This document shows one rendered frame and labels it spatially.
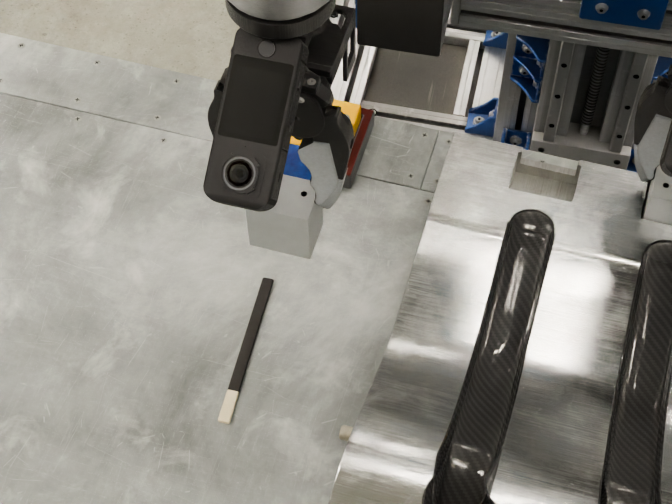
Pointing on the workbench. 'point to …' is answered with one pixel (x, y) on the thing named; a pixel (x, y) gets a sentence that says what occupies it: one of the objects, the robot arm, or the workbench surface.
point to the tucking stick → (245, 351)
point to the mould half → (572, 390)
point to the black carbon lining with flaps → (643, 407)
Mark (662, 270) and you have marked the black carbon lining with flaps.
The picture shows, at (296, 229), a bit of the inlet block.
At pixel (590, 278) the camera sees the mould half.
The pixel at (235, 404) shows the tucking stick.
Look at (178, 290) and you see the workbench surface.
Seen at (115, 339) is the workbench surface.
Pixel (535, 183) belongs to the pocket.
